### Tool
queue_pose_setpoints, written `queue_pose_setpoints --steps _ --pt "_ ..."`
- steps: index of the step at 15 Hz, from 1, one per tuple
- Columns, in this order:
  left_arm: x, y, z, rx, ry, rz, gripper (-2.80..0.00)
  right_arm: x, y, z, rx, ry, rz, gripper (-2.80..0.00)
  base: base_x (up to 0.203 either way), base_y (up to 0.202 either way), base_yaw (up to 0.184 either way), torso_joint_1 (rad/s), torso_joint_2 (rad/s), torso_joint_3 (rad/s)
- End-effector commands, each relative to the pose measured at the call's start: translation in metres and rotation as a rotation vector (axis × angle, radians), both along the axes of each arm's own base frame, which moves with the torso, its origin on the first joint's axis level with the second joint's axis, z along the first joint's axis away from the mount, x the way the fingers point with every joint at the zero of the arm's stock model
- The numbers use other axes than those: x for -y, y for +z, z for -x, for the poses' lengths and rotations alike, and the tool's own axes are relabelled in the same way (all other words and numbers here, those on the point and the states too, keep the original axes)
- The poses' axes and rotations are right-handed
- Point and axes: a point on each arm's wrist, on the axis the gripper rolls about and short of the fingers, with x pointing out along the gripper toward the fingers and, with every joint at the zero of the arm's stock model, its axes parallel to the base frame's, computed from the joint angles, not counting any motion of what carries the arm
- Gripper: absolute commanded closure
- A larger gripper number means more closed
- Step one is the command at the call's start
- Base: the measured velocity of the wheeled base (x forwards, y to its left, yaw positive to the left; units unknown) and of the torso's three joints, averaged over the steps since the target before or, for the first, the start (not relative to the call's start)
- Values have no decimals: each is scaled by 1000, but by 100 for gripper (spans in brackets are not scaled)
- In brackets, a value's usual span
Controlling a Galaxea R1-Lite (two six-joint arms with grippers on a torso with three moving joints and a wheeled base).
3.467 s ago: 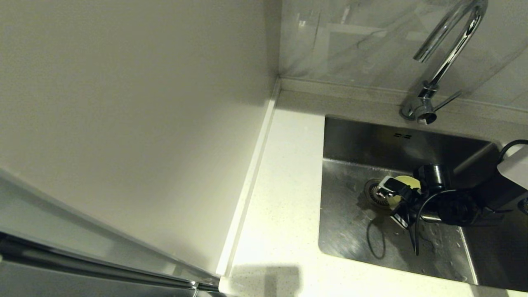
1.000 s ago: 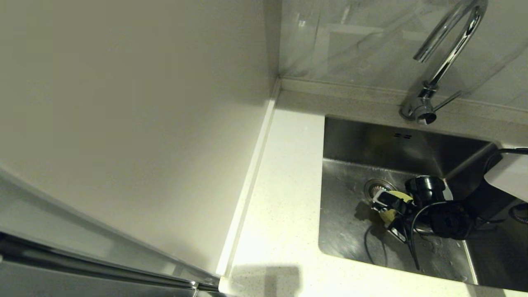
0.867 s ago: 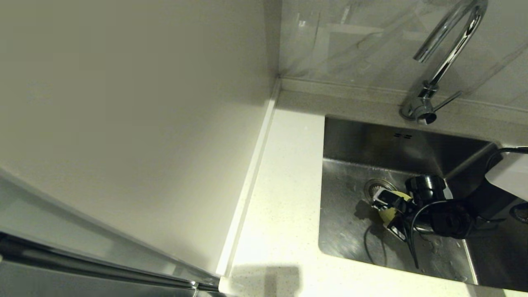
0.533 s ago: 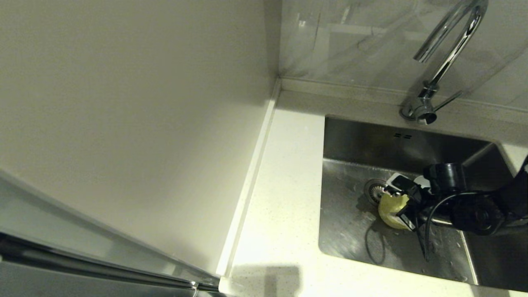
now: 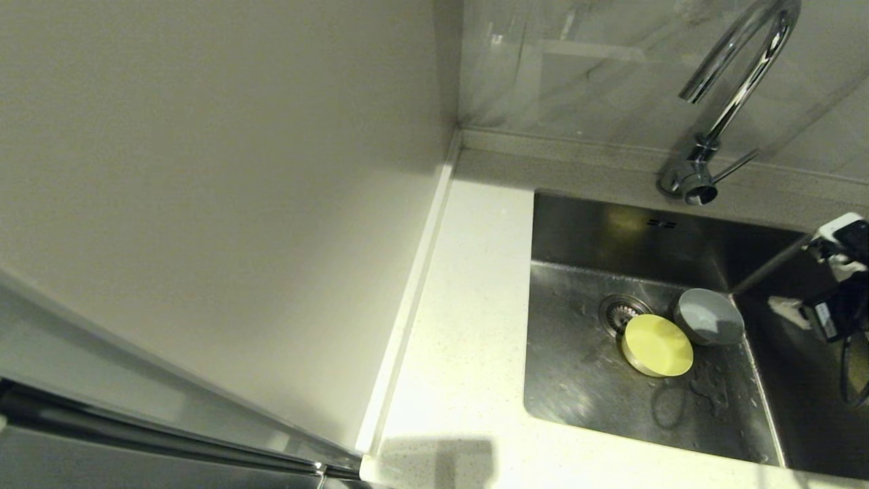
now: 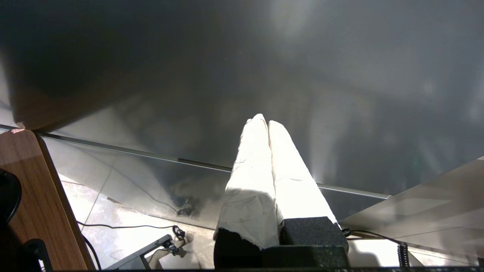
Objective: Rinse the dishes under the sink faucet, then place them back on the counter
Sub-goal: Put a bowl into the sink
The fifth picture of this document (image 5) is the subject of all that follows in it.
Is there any gray bowl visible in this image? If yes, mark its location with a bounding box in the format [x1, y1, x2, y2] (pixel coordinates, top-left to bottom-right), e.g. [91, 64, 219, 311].
[673, 288, 746, 347]

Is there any yellow bowl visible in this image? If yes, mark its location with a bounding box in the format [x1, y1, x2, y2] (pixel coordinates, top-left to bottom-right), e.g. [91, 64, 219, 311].
[621, 313, 695, 378]

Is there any metal sink drain strainer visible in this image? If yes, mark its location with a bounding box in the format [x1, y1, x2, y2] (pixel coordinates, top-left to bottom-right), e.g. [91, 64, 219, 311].
[598, 294, 654, 340]

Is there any stainless steel sink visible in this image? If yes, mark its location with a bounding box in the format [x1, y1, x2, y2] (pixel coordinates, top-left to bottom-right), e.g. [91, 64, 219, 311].
[523, 190, 869, 479]

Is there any chrome gooseneck faucet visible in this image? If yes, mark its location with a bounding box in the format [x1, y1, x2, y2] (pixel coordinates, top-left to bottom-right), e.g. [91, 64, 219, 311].
[657, 0, 803, 206]

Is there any stainless steel appliance door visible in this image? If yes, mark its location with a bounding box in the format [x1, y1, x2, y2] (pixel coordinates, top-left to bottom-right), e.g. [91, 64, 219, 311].
[0, 272, 371, 489]

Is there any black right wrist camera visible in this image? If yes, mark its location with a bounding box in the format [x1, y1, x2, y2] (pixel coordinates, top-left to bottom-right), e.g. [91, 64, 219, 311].
[801, 292, 846, 342]

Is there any long bar door handle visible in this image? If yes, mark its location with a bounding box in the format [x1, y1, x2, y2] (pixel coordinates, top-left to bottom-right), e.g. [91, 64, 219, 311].
[0, 380, 364, 482]

